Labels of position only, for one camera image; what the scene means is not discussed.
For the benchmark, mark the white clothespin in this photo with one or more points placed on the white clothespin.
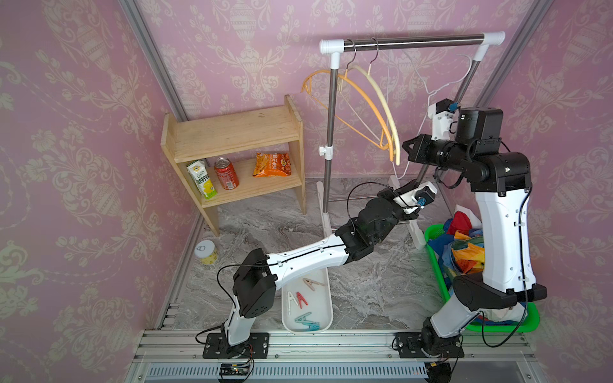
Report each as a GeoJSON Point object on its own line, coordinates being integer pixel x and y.
{"type": "Point", "coordinates": [291, 301]}

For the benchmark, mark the cream white clothes hanger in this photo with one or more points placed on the cream white clothes hanger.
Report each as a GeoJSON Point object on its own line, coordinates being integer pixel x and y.
{"type": "Point", "coordinates": [389, 139]}

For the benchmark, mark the red soda can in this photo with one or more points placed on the red soda can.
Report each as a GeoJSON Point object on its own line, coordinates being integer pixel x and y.
{"type": "Point", "coordinates": [226, 173]}

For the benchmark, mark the green white juice carton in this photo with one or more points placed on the green white juice carton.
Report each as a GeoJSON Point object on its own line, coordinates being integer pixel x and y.
{"type": "Point", "coordinates": [198, 172]}

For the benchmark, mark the wooden two-tier shelf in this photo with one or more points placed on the wooden two-tier shelf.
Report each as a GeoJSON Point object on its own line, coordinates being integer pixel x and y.
{"type": "Point", "coordinates": [214, 137]}

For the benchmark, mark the green plastic basket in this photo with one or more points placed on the green plastic basket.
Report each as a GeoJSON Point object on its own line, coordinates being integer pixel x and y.
{"type": "Point", "coordinates": [434, 248]}

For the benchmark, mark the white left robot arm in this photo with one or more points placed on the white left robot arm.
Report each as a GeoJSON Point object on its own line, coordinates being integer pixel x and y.
{"type": "Point", "coordinates": [260, 275]}

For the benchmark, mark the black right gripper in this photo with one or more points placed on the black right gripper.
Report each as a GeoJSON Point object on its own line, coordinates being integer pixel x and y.
{"type": "Point", "coordinates": [421, 156]}

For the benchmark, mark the rainbow striped jacket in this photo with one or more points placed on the rainbow striped jacket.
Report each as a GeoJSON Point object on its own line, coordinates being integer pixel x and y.
{"type": "Point", "coordinates": [463, 255]}

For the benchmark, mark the teal green clothespin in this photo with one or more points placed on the teal green clothespin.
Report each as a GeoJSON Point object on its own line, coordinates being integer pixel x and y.
{"type": "Point", "coordinates": [304, 319]}

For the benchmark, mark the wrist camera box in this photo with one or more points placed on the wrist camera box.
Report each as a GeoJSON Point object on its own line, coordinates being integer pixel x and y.
{"type": "Point", "coordinates": [415, 195]}
{"type": "Point", "coordinates": [441, 115]}

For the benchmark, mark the metal clothes rack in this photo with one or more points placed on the metal clothes rack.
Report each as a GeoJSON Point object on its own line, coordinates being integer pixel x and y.
{"type": "Point", "coordinates": [482, 40]}

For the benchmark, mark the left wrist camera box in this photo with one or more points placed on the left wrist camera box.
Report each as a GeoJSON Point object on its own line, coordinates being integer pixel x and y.
{"type": "Point", "coordinates": [415, 195]}

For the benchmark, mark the wooden clothes hanger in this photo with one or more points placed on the wooden clothes hanger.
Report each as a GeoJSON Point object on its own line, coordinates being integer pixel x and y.
{"type": "Point", "coordinates": [334, 48]}

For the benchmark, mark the orange snack bag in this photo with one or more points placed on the orange snack bag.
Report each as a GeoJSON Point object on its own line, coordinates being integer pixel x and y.
{"type": "Point", "coordinates": [272, 164]}

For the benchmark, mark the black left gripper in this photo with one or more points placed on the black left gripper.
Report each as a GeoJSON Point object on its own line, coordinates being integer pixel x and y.
{"type": "Point", "coordinates": [387, 194]}

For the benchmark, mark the red clothespin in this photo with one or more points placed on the red clothespin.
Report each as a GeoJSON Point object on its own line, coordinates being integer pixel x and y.
{"type": "Point", "coordinates": [302, 302]}

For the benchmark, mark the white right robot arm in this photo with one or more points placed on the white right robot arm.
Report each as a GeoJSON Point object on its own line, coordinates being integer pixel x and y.
{"type": "Point", "coordinates": [502, 185]}

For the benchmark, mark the blue red white jacket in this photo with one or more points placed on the blue red white jacket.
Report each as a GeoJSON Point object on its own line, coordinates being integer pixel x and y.
{"type": "Point", "coordinates": [464, 221]}

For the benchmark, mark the small circuit board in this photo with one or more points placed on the small circuit board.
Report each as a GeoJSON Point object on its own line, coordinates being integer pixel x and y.
{"type": "Point", "coordinates": [234, 370]}

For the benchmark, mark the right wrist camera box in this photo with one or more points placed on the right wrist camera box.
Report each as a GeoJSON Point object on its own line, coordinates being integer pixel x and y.
{"type": "Point", "coordinates": [441, 115]}

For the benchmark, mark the white plastic tray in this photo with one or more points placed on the white plastic tray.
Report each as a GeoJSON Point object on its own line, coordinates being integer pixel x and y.
{"type": "Point", "coordinates": [319, 303]}

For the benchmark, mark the blue clothespin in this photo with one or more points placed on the blue clothespin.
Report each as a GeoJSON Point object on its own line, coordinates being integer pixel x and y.
{"type": "Point", "coordinates": [312, 326]}

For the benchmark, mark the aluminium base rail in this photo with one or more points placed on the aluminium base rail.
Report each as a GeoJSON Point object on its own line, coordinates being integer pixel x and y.
{"type": "Point", "coordinates": [334, 356]}

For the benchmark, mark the pink clothespin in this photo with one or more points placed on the pink clothespin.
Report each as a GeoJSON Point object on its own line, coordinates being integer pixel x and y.
{"type": "Point", "coordinates": [312, 284]}

